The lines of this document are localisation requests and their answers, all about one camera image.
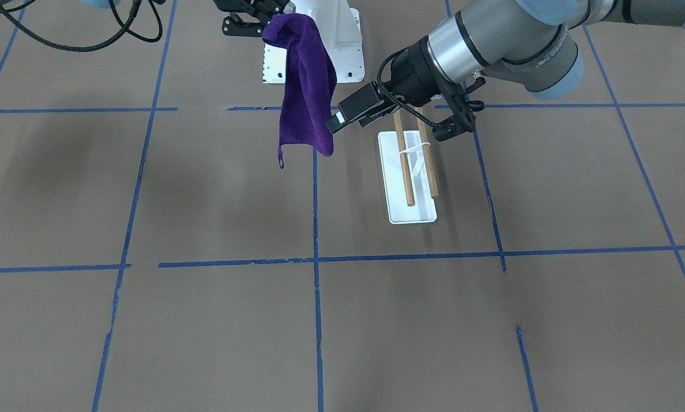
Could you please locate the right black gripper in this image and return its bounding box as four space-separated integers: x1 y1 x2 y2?
214 0 294 38

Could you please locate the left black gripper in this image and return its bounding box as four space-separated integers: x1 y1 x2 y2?
326 37 442 134

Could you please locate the purple microfiber towel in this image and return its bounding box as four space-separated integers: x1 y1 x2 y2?
262 14 336 168

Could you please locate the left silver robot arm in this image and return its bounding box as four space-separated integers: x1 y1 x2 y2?
326 1 685 141

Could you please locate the lower wooden rack bar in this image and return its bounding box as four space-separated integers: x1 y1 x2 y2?
394 110 415 207

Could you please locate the wooden rack bar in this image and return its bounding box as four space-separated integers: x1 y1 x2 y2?
417 118 439 199
394 110 415 207

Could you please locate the upper wooden rack bar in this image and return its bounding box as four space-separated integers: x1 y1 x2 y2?
417 118 439 199

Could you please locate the white towel rack base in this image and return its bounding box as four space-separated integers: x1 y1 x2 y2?
377 130 437 225

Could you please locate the black braided cable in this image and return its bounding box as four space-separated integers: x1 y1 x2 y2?
0 0 164 53
377 47 474 129

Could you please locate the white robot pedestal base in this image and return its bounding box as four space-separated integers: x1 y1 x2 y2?
277 1 366 84

